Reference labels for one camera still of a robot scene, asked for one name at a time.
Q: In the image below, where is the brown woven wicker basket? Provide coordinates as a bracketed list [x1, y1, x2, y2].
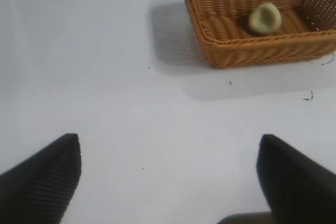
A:
[182, 0, 336, 69]

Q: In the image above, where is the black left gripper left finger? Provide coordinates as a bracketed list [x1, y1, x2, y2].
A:
[0, 133, 82, 224]

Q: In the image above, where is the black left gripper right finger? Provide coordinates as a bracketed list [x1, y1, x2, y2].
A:
[256, 134, 336, 224]

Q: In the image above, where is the pale yellow egg yolk pastry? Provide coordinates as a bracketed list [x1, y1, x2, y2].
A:
[248, 2, 282, 35]

